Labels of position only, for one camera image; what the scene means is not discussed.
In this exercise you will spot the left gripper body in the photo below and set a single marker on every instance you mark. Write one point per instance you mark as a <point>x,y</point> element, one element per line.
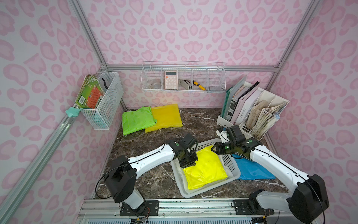
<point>188,161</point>

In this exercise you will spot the yellow utility knife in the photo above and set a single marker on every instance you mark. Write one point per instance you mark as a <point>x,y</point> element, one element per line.
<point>199,85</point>

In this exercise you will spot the pink calculator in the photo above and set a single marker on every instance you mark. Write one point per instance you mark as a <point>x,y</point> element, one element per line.
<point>171,80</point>

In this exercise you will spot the bright yellow raincoat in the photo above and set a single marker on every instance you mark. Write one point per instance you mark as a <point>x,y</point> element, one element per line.
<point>207,169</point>

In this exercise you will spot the white wire wall shelf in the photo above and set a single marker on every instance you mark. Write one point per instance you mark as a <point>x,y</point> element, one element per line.
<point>212,76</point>

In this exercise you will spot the white file organizer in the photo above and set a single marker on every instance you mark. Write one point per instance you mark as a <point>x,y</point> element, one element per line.
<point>264,113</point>

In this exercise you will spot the blue folded raincoat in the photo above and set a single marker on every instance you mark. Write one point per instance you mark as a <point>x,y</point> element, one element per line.
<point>251,170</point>

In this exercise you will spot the white mesh wall basket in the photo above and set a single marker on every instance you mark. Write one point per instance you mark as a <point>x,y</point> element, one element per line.
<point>102,117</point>

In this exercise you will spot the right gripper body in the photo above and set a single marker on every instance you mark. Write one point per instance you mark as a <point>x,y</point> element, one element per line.
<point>221,148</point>

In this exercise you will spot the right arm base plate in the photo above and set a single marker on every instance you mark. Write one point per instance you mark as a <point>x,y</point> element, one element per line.
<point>250,207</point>

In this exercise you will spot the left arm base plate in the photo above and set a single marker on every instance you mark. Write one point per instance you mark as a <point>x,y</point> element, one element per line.
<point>147,208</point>

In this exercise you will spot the mint green wall hook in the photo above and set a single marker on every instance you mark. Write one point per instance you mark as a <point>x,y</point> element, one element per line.
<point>73,112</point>

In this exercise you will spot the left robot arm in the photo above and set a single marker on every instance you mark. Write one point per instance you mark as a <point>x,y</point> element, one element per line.
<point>121,178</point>

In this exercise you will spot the green folder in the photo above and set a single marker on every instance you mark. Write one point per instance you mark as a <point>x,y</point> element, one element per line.
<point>230,94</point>

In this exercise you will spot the pink binder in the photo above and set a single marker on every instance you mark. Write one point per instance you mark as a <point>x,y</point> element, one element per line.
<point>244,105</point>

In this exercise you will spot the green and red booklet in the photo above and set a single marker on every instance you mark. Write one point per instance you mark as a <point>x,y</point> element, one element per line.
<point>91,93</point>

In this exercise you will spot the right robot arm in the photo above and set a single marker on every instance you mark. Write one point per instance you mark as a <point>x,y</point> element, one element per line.
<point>307,197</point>

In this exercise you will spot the golden yellow folded raincoat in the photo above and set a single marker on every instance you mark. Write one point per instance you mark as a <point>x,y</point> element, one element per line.
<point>167,116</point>

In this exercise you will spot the green folded raincoat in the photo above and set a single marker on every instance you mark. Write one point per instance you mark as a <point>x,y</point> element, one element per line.
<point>133,121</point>

